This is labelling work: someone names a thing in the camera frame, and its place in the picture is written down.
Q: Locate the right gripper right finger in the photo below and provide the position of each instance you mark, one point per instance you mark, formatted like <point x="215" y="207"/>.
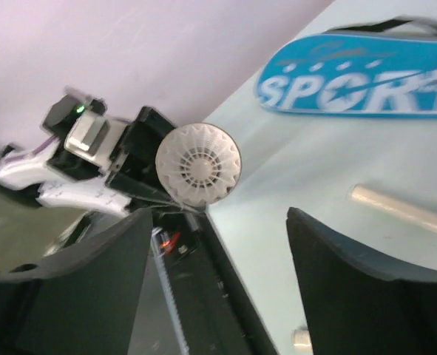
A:
<point x="358" y="300"/>

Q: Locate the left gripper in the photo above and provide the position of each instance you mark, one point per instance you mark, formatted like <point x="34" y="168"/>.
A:
<point x="133" y="172"/>

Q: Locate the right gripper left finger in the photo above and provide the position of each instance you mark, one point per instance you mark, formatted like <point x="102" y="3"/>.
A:
<point x="81" y="299"/>

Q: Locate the white shuttlecock tube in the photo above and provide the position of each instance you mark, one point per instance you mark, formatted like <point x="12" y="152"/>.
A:
<point x="198" y="164"/>

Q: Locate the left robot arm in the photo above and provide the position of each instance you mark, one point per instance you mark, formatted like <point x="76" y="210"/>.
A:
<point x="50" y="176"/>

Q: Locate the blue racket bag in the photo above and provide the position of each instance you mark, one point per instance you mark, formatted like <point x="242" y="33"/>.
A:
<point x="381" y="70"/>

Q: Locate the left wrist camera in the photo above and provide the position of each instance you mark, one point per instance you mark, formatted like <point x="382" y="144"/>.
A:
<point x="93" y="138"/>

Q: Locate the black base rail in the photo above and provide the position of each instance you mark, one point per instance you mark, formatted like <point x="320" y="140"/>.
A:
<point x="211" y="311"/>

